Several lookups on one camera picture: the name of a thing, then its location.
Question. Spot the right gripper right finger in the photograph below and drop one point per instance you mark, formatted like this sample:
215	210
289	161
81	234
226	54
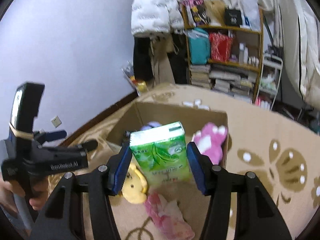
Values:
257	216

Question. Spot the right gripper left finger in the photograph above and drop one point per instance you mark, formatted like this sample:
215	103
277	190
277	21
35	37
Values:
62	217

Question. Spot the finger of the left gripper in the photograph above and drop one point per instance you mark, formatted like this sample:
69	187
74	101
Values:
83	147
42	137

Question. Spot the green tissue pack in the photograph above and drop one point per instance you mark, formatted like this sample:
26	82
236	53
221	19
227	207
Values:
161	153

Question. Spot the pink strawberry bear plush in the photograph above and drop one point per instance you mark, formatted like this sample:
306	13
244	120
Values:
209	141

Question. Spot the person's left hand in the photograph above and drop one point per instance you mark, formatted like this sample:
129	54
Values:
9	188

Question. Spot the phone mounted on gripper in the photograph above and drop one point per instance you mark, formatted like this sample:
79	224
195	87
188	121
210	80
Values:
25	107

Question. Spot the open cardboard box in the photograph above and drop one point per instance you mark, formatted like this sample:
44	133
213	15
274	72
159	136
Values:
142	113

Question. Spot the yellow bear plush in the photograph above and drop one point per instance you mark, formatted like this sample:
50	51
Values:
135	186

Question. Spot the beige butterfly patterned blanket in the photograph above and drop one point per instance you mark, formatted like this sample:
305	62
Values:
283	153

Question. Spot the plastic bag of toys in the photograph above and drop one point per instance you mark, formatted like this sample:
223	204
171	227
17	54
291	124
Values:
139	86

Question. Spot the pink plastic wrapped pack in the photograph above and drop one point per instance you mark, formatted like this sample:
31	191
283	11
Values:
167	217

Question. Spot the beige trench coat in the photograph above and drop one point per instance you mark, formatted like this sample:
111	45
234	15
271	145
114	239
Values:
161	67

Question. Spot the stack of books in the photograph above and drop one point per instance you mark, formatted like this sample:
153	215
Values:
199	76

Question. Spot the pile of magazines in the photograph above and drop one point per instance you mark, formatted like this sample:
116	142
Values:
237	82

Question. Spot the white puffer jacket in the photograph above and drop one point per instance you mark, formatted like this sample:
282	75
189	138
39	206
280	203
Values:
155	18

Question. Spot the white trolley cart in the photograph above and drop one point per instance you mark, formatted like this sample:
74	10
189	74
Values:
269	82

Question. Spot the teal shopping bag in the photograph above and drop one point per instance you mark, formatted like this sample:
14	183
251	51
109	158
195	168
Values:
199	46

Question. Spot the wooden bookshelf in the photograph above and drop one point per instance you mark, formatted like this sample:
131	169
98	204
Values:
243	34

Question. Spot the white cosmetic bottles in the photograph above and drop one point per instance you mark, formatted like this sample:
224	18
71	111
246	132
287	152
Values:
244	58

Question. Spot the red gift bag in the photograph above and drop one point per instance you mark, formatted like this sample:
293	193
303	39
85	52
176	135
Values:
220	47

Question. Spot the colourful patterned bag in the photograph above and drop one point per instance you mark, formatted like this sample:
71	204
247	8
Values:
198	12

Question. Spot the blonde wig head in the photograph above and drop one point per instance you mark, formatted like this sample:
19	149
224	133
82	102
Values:
215	10

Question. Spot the cream padded chair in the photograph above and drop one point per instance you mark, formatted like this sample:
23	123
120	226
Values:
301	48

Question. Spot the black box with 40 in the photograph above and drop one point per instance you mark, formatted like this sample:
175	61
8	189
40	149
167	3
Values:
233	17

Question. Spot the white plastic bag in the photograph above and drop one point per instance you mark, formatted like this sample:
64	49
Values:
251	11

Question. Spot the white wall socket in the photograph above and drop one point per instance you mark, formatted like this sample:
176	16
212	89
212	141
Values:
56	121

